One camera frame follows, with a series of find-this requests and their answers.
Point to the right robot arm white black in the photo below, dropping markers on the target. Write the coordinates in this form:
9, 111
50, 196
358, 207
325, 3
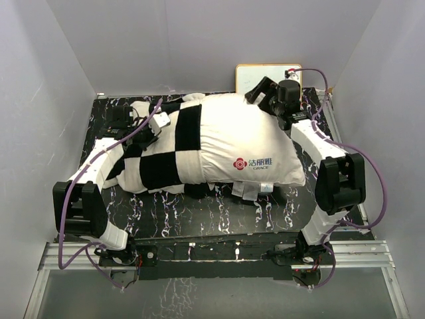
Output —
340, 184

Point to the black white checkered pillowcase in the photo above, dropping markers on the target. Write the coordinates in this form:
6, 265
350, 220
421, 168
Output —
172, 162

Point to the small whiteboard with wooden frame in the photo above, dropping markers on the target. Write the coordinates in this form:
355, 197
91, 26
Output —
249, 75

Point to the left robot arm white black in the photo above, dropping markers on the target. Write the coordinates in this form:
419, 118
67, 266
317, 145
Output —
78, 205

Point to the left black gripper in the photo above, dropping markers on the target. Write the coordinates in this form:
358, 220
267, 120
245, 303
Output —
153, 138

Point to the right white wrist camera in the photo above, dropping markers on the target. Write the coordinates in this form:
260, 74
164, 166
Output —
291, 74

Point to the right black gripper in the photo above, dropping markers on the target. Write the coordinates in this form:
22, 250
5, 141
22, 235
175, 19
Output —
263, 86

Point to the aluminium frame rail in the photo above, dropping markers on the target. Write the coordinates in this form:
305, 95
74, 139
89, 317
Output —
219, 276

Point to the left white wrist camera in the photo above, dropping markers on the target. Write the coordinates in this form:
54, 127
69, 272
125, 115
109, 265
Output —
158, 122

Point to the white pillow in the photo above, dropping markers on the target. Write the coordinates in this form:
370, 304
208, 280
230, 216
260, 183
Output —
240, 144

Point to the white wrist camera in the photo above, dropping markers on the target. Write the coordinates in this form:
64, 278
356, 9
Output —
158, 122
291, 74

